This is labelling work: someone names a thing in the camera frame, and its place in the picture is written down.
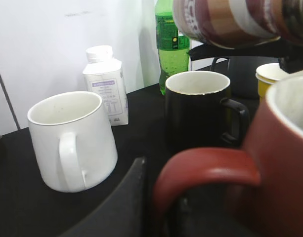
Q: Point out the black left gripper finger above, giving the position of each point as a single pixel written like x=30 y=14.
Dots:
x=122 y=212

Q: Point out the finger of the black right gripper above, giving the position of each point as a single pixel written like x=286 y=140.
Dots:
x=290 y=56

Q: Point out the brown coffee drink bottle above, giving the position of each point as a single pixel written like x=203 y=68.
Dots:
x=233 y=24

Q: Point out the red ceramic mug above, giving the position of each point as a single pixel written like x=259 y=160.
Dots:
x=264 y=177

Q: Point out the grey ceramic mug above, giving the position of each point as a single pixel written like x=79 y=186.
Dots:
x=241 y=71

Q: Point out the white ceramic mug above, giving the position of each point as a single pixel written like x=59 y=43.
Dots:
x=72 y=140

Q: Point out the black ceramic mug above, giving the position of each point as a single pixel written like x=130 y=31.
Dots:
x=199 y=112

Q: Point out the green sprite bottle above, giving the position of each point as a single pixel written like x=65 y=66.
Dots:
x=172 y=45

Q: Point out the yellow paper cup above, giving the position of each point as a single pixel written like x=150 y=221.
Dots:
x=267 y=75

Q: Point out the white milk carton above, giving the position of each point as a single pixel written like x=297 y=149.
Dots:
x=104 y=76

